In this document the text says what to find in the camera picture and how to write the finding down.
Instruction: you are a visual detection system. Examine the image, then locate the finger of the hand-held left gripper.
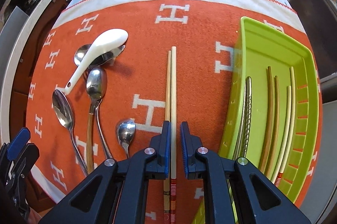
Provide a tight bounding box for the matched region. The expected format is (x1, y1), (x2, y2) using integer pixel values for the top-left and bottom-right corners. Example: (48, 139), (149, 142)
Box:
(6, 128), (31, 162)
(9, 143), (40, 188)

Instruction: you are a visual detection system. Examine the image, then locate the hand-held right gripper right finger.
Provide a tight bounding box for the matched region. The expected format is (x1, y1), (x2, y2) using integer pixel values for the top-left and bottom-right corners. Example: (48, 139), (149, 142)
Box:
(181, 122), (311, 224)

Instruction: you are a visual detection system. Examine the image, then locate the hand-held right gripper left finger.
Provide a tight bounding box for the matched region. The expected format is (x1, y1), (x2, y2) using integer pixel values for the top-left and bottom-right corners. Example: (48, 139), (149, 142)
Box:
(39, 121), (171, 224)

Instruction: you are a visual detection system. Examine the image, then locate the small metal spoon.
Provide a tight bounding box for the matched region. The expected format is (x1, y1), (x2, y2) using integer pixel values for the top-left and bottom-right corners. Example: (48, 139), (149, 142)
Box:
(116, 121), (136, 158)

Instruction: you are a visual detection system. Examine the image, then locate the large metal spoon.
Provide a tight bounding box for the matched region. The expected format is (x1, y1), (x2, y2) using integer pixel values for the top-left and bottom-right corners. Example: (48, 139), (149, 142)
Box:
(52, 89), (88, 177)

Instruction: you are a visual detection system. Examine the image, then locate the wooden-handled metal spoon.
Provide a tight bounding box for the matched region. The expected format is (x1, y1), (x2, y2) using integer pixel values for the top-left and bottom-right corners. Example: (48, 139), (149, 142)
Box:
(86, 66), (108, 173)

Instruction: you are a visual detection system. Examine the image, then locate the round metal spoon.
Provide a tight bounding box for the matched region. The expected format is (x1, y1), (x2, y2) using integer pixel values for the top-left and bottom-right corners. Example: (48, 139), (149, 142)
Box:
(74, 45), (114, 160)

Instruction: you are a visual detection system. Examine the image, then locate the metal fork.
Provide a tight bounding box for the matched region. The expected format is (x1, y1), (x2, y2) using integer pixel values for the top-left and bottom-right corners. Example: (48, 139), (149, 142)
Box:
(82, 44), (126, 81)

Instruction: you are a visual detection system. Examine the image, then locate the green plastic tray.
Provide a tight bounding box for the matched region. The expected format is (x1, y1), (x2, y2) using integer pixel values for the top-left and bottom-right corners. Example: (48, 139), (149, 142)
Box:
(190, 16), (323, 224)

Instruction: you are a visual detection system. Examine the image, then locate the white ceramic spoon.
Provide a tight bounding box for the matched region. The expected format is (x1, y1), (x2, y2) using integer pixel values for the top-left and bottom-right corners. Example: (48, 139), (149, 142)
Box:
(64, 28), (129, 95)

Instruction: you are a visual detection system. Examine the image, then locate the white kitchen countertop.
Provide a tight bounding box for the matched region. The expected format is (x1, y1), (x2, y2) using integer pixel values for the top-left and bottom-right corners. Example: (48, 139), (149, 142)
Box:
(0, 0), (108, 140)

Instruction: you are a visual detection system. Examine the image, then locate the steel panel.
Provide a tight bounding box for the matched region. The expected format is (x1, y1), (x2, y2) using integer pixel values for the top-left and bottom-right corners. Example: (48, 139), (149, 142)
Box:
(0, 6), (29, 37)

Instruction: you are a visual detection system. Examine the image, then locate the orange patterned blanket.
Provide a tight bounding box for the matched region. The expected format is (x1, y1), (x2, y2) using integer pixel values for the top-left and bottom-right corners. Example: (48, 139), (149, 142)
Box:
(25, 0), (323, 224)

